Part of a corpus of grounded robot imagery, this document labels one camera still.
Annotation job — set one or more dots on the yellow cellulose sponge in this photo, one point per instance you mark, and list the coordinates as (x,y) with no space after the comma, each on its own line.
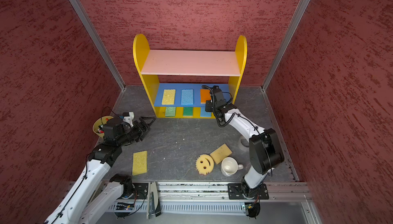
(168,97)
(139,163)

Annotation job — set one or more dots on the blue sponge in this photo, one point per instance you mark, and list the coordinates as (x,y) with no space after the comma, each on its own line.
(205,114)
(187,97)

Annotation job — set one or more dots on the white mug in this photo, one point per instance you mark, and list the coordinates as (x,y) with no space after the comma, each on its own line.
(229,166)

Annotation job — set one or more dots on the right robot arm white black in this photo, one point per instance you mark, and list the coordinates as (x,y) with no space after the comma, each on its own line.
(265,151)

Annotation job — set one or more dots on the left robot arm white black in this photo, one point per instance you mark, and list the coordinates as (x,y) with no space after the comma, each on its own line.
(78,207)

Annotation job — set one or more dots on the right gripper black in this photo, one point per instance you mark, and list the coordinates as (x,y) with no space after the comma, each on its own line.
(208,108)

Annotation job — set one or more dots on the clear tape roll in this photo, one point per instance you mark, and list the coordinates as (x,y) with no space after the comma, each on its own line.
(243,143)

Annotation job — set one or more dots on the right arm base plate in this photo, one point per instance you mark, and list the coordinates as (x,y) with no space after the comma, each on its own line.
(237,191)

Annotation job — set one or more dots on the green cellulose sponge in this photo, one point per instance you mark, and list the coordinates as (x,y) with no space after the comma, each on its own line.
(170,112)

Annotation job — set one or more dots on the yellow-green pen cup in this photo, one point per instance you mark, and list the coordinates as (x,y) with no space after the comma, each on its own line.
(98,125)

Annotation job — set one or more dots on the yellow shelf with coloured boards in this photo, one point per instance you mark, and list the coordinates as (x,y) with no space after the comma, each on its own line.
(151,64)

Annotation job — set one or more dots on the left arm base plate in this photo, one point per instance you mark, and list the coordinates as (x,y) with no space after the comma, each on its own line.
(138,190)

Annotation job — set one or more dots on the smiley face yellow sponge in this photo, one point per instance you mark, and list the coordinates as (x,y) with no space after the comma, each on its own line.
(204,164)

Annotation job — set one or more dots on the tan sponge green scrub back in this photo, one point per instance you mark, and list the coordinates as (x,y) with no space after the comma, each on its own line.
(188,112)

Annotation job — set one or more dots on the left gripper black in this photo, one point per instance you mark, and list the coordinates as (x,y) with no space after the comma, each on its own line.
(143,130)

